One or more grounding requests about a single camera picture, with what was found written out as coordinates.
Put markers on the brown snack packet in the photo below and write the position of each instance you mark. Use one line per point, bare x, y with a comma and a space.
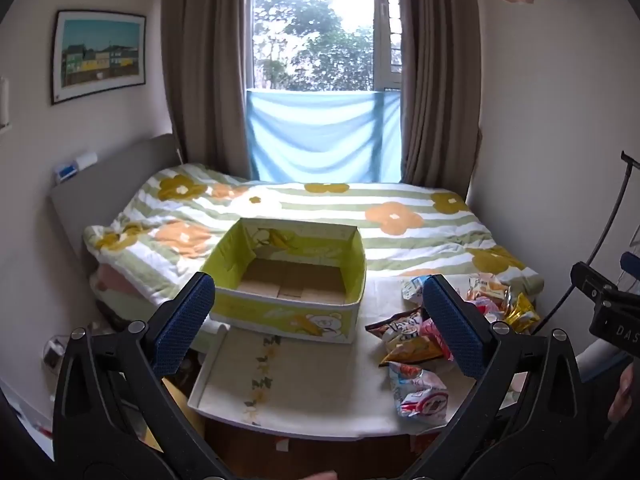
395, 330

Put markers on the orange white snack packet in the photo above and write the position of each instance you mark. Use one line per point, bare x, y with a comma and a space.
487, 287

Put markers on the gold snack packet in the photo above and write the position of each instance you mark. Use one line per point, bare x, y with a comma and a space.
522, 312

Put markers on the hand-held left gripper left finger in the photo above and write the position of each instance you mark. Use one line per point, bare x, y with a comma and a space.
185, 325

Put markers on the striped floral blanket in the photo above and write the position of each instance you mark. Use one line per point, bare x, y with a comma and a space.
310, 205

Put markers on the blue white small box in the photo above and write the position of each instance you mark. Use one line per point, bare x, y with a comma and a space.
65, 172

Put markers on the pink green bedsheet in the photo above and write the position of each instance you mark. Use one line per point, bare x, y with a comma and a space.
115, 285

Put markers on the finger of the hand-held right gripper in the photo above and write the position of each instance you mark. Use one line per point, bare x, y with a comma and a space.
631, 264
590, 282

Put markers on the white wall switch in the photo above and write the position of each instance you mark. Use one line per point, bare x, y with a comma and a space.
4, 105

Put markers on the brown curtain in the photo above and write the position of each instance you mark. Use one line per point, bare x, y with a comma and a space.
205, 85
435, 85

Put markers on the orange yellow snack packet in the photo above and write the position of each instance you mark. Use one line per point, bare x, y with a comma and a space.
410, 353

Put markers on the green yellow cardboard box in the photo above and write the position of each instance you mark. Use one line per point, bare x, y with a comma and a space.
280, 317

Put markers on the light blue snack packet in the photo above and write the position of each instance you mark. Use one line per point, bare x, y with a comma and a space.
412, 287

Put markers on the person's right hand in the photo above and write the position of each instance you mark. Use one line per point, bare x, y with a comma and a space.
626, 392

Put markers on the framed house picture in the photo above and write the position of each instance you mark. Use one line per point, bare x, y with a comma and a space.
97, 55

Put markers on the window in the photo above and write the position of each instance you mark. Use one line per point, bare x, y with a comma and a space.
310, 25

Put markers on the light blue cloth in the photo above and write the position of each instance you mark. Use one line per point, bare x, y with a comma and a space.
310, 130

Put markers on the grey bed headboard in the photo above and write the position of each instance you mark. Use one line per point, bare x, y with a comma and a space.
100, 180

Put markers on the white pink snack packet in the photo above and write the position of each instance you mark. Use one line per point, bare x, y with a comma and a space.
432, 332

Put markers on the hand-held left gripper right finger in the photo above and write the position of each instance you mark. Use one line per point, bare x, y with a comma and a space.
455, 330

